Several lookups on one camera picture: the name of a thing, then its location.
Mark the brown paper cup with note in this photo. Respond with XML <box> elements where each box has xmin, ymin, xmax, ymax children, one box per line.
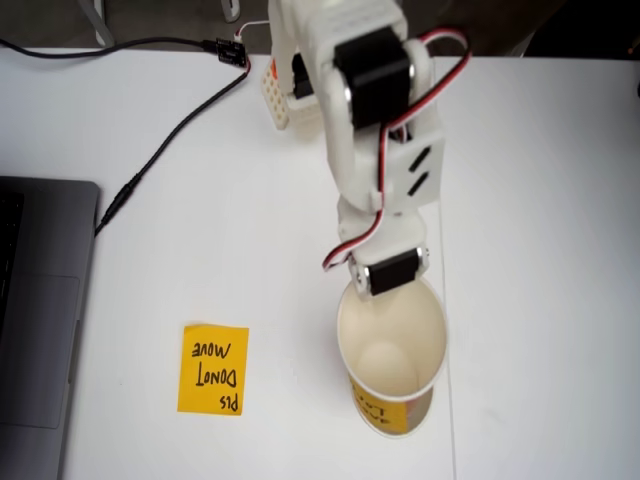
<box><xmin>335</xmin><ymin>277</ymin><xmax>448</xmax><ymax>441</ymax></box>

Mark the yellow handwritten sticky note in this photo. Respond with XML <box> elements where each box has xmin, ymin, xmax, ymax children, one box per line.
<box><xmin>176</xmin><ymin>323</ymin><xmax>250</xmax><ymax>416</ymax></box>

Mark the black controller board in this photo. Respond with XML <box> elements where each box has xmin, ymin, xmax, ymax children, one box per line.
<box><xmin>212</xmin><ymin>37</ymin><xmax>249</xmax><ymax>66</ymax></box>

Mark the dark grey laptop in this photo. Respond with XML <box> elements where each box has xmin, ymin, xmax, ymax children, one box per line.
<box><xmin>0</xmin><ymin>175</ymin><xmax>101</xmax><ymax>480</ymax></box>

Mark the black power cable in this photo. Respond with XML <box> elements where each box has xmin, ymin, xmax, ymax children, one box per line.
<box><xmin>93</xmin><ymin>69</ymin><xmax>251</xmax><ymax>236</ymax></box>

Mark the thin white wire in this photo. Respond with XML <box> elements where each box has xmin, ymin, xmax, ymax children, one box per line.
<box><xmin>232</xmin><ymin>22</ymin><xmax>271</xmax><ymax>44</ymax></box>

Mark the black usb cable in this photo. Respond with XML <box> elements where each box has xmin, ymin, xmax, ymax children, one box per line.
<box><xmin>0</xmin><ymin>37</ymin><xmax>219</xmax><ymax>60</ymax></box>

